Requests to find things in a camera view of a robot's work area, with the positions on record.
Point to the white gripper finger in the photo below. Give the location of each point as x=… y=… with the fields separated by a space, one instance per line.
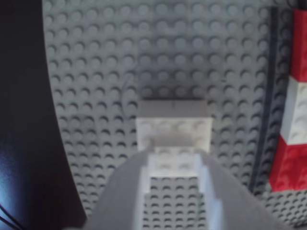
x=230 y=203
x=120 y=196

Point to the red Lego cube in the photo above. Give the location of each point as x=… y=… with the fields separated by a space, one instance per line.
x=299 y=43
x=290 y=167

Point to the gray Lego baseplate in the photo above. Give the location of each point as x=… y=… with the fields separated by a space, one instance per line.
x=96 y=72

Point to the dark gray Lego frame strip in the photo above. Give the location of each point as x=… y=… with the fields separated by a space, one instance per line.
x=271 y=72

